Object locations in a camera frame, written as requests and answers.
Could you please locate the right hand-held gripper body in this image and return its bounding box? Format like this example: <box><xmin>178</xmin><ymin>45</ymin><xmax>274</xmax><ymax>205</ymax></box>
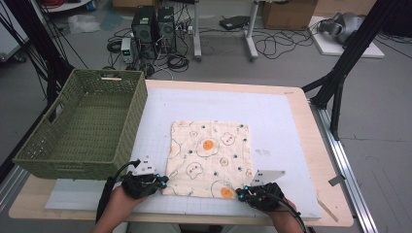
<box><xmin>248</xmin><ymin>170</ymin><xmax>287</xmax><ymax>212</ymax></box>

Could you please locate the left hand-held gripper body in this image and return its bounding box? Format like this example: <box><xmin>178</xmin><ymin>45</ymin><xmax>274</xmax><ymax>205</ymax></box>
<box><xmin>121</xmin><ymin>154</ymin><xmax>163</xmax><ymax>199</ymax></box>

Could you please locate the cream cloth with egg print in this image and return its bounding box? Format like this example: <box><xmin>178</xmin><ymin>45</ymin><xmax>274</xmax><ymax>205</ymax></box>
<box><xmin>161</xmin><ymin>119</ymin><xmax>256</xmax><ymax>200</ymax></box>

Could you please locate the person's right hand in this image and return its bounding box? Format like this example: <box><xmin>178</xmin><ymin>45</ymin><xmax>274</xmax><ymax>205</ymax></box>
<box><xmin>265</xmin><ymin>198</ymin><xmax>297</xmax><ymax>223</ymax></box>

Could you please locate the person's left hand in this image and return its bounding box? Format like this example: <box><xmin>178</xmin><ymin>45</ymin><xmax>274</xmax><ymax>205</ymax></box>
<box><xmin>106</xmin><ymin>186</ymin><xmax>149</xmax><ymax>216</ymax></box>

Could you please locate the thin wooden stick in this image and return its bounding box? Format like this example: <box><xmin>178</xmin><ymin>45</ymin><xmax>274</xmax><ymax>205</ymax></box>
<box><xmin>316</xmin><ymin>190</ymin><xmax>340</xmax><ymax>224</ymax></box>

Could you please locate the green woven basket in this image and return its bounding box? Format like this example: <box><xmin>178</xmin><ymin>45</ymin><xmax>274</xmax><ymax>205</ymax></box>
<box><xmin>12</xmin><ymin>67</ymin><xmax>149</xmax><ymax>181</ymax></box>

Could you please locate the white foam mat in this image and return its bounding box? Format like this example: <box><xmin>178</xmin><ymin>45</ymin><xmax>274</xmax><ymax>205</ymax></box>
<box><xmin>44</xmin><ymin>86</ymin><xmax>324</xmax><ymax>221</ymax></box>

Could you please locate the small white power supply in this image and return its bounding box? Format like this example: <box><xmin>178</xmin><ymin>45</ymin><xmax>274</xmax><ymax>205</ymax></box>
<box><xmin>120</xmin><ymin>37</ymin><xmax>135</xmax><ymax>64</ymax></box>

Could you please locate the white desk leg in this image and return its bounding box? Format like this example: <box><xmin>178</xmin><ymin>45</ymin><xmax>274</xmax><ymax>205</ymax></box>
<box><xmin>192</xmin><ymin>0</ymin><xmax>203</xmax><ymax>62</ymax></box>
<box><xmin>244</xmin><ymin>0</ymin><xmax>260</xmax><ymax>61</ymax></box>

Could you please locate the black computer tower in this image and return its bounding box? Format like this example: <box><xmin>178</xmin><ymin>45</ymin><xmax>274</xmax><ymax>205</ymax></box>
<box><xmin>131</xmin><ymin>6</ymin><xmax>158</xmax><ymax>60</ymax></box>
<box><xmin>156</xmin><ymin>6</ymin><xmax>178</xmax><ymax>53</ymax></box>

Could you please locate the white power strip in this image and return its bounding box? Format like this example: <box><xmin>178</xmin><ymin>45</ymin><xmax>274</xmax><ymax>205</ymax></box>
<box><xmin>176</xmin><ymin>24</ymin><xmax>195</xmax><ymax>35</ymax></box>

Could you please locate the flat black device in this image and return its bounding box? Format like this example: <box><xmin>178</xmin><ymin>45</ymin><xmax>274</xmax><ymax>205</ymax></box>
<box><xmin>219</xmin><ymin>15</ymin><xmax>251</xmax><ymax>31</ymax></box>

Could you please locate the clear plastic bag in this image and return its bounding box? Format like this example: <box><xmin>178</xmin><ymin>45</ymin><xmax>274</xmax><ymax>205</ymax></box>
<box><xmin>67</xmin><ymin>14</ymin><xmax>102</xmax><ymax>35</ymax></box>

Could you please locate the white floor board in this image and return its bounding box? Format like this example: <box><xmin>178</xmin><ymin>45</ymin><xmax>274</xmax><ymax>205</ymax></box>
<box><xmin>308</xmin><ymin>15</ymin><xmax>386</xmax><ymax>59</ymax></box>

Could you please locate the large cardboard box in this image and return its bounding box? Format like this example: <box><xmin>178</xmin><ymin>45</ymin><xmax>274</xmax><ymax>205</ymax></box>
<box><xmin>259</xmin><ymin>0</ymin><xmax>319</xmax><ymax>31</ymax></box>

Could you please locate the grey rounded device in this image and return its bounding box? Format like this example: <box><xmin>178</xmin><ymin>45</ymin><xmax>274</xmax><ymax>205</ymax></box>
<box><xmin>318</xmin><ymin>12</ymin><xmax>364</xmax><ymax>45</ymax></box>

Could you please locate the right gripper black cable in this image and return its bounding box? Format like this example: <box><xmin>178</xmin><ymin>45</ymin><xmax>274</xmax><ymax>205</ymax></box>
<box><xmin>265</xmin><ymin>190</ymin><xmax>309</xmax><ymax>233</ymax></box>

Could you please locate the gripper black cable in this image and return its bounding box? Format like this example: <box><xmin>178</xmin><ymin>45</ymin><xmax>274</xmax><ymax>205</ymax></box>
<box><xmin>265</xmin><ymin>190</ymin><xmax>309</xmax><ymax>233</ymax></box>
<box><xmin>95</xmin><ymin>159</ymin><xmax>142</xmax><ymax>224</ymax></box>

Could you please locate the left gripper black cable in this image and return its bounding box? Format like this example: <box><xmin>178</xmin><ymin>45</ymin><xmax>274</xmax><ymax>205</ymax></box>
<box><xmin>95</xmin><ymin>159</ymin><xmax>142</xmax><ymax>224</ymax></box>

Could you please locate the small grey metal bracket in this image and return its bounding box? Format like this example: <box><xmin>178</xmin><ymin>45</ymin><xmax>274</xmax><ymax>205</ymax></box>
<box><xmin>327</xmin><ymin>174</ymin><xmax>347</xmax><ymax>187</ymax></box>

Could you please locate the aluminium rail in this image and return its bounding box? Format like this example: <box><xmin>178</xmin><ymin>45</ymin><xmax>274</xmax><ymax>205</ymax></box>
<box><xmin>0</xmin><ymin>164</ymin><xmax>31</xmax><ymax>212</ymax></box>
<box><xmin>310</xmin><ymin>99</ymin><xmax>379</xmax><ymax>233</ymax></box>

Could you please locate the coiled black cable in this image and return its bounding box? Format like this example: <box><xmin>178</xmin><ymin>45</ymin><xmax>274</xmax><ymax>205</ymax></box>
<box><xmin>166</xmin><ymin>52</ymin><xmax>190</xmax><ymax>73</ymax></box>

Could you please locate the tangle of thin floor cables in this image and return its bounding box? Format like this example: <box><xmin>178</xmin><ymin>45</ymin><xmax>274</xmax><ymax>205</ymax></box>
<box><xmin>252</xmin><ymin>28</ymin><xmax>314</xmax><ymax>60</ymax></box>

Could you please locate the black metal frame stand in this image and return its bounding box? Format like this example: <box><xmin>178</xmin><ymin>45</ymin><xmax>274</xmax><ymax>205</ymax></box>
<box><xmin>0</xmin><ymin>0</ymin><xmax>76</xmax><ymax>107</ymax></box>
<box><xmin>300</xmin><ymin>0</ymin><xmax>404</xmax><ymax>141</ymax></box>

